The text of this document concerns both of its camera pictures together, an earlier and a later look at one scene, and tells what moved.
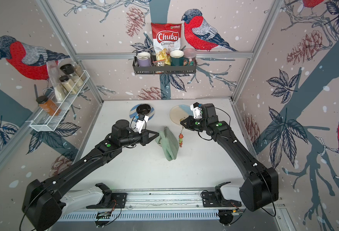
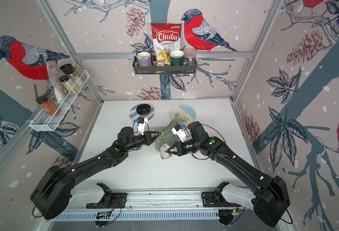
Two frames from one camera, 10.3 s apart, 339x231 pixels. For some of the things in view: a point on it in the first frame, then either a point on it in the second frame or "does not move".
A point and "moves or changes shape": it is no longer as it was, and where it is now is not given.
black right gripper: [189, 119] → [179, 148]
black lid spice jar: [67, 83] does not move
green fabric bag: [169, 144] moves or changes shape
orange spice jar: [48, 105] does not move
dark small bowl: [144, 109] does not move
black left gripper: [145, 138] does not move
